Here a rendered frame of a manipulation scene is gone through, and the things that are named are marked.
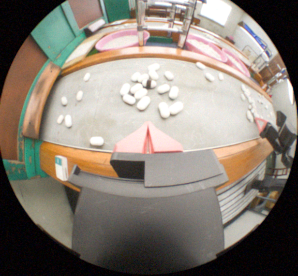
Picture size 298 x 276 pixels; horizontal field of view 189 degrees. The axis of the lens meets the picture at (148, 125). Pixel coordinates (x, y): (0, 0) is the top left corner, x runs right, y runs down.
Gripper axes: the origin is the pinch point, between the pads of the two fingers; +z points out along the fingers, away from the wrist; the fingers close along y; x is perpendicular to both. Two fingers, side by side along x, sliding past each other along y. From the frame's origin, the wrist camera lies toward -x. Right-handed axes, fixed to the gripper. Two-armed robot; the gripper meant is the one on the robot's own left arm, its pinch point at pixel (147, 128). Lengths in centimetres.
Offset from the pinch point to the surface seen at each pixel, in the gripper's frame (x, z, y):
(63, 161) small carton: 7.5, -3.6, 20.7
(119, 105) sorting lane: 0.9, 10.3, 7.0
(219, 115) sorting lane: 2.4, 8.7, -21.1
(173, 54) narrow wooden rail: -13.1, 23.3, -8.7
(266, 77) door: -115, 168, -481
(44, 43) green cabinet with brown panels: -31, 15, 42
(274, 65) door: -186, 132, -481
